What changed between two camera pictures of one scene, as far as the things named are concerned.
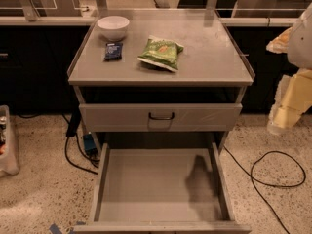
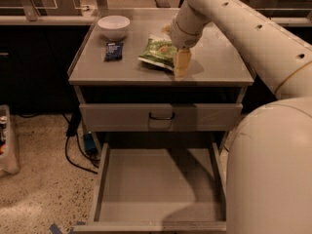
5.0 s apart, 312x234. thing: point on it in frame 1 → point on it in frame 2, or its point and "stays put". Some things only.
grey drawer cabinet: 160,89 stays put
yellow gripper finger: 292,99 → 181,62
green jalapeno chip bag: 162,53 stays put
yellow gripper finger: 280,44 → 167,29
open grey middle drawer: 160,188 stays put
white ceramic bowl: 113,27 stays put
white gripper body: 301,46 → 180,38
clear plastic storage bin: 8,168 stays put
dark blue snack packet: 113,52 stays put
